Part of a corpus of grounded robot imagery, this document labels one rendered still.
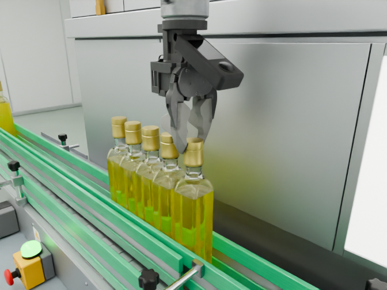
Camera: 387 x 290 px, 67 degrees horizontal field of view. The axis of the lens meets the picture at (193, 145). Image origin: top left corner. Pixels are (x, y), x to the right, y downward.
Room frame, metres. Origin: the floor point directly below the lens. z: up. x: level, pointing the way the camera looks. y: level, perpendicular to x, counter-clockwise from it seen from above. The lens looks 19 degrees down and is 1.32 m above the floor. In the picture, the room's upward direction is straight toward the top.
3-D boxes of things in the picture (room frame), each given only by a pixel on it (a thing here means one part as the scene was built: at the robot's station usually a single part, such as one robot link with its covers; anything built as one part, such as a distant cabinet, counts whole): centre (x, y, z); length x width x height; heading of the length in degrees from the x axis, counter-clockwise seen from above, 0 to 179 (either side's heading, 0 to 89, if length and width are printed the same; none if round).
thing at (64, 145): (1.02, 0.45, 0.94); 0.07 x 0.04 x 0.13; 136
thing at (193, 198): (0.48, 0.00, 0.99); 0.06 x 0.06 x 0.21; 46
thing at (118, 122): (0.64, 0.17, 1.14); 0.04 x 0.04 x 0.04
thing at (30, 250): (0.60, 0.40, 0.84); 0.04 x 0.04 x 0.03
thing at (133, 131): (0.60, 0.13, 1.14); 0.04 x 0.04 x 0.04
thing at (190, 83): (0.50, 0.02, 1.29); 0.09 x 0.08 x 0.12; 40
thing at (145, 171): (0.56, 0.08, 0.99); 0.06 x 0.06 x 0.21; 47
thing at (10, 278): (0.57, 0.43, 0.79); 0.04 x 0.03 x 0.04; 46
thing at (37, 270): (0.60, 0.40, 0.79); 0.07 x 0.07 x 0.07; 46
